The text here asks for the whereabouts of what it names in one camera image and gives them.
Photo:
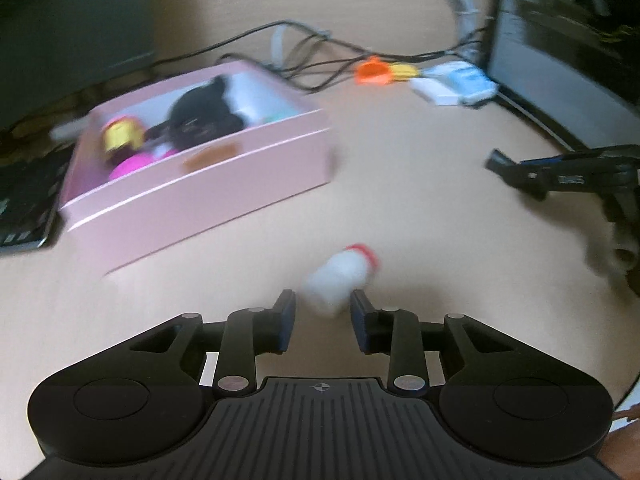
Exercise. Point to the doll with gold hat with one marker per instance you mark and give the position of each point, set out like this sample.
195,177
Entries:
122,135

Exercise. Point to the yellow corn toy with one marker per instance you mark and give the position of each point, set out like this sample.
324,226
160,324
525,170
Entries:
404,71

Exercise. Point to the pink cardboard box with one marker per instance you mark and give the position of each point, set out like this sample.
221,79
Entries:
285,148

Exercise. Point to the magenta round toy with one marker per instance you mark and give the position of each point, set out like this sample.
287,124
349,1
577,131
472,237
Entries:
137,162

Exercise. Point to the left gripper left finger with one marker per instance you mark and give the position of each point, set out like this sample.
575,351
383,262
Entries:
247,334

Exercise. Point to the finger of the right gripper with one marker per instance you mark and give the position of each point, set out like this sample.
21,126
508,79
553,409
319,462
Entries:
516,175

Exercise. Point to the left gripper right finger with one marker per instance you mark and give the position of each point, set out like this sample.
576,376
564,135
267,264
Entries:
395,333

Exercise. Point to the black computer monitor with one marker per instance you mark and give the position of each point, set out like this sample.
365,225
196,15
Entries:
51,49

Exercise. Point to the black keyboard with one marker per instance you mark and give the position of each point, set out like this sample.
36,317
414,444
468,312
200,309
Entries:
29,199

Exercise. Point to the computer tower case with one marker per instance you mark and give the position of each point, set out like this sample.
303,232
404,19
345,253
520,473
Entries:
570,66

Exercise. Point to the black plush toy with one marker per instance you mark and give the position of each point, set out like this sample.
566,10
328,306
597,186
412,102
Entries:
199,116

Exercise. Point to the orange plastic toy shell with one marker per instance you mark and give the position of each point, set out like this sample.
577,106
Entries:
373,72

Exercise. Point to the blue white tissue pack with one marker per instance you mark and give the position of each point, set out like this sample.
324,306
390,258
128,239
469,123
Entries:
454,83

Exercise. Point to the white bottle red cap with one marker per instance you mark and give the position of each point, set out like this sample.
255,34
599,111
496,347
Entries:
327,289

